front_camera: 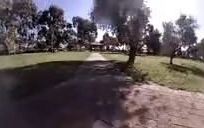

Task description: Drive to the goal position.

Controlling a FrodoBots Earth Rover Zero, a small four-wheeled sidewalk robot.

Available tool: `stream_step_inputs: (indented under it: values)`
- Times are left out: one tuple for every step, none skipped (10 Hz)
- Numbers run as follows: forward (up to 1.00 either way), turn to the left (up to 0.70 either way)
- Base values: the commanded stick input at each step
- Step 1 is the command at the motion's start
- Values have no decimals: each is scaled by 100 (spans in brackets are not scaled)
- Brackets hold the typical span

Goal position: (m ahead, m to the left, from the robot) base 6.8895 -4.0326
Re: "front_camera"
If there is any park shelter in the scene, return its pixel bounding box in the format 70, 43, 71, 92
89, 41, 105, 53

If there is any red brick path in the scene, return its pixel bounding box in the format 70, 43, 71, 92
0, 51, 204, 128

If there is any tree with dark trunk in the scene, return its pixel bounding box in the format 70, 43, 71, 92
91, 0, 152, 67

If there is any row of trees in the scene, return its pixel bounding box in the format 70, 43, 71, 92
101, 13, 204, 63
0, 0, 99, 56

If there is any grass lawn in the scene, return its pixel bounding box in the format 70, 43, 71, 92
101, 51, 204, 96
0, 50, 92, 73

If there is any small tree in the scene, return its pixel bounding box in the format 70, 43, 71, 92
160, 13, 200, 66

